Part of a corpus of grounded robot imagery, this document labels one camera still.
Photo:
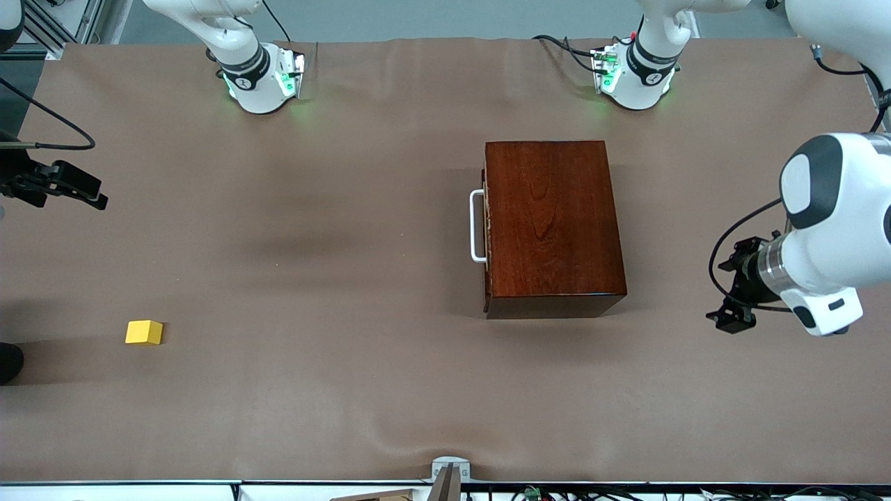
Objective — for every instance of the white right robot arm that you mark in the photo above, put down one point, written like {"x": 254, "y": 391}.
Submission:
{"x": 257, "y": 90}

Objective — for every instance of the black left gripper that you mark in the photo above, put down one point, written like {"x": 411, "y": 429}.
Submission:
{"x": 745, "y": 280}

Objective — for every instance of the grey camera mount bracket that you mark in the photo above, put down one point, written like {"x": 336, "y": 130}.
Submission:
{"x": 450, "y": 465}

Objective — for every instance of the yellow block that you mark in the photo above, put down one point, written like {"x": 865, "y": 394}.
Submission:
{"x": 143, "y": 334}

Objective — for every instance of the aluminium frame profile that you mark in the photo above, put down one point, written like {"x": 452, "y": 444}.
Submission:
{"x": 52, "y": 31}

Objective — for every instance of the light wood board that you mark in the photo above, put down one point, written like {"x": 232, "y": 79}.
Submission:
{"x": 379, "y": 496}

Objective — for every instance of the black round object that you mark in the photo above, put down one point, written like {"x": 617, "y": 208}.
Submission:
{"x": 8, "y": 363}

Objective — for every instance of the dark wooden drawer cabinet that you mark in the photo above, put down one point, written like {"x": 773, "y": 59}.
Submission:
{"x": 557, "y": 223}

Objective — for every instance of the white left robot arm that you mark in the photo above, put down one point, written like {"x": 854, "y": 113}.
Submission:
{"x": 849, "y": 229}

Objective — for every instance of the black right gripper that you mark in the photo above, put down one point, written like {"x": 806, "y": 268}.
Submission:
{"x": 15, "y": 174}

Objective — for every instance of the brown table cloth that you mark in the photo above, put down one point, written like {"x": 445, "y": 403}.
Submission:
{"x": 278, "y": 390}

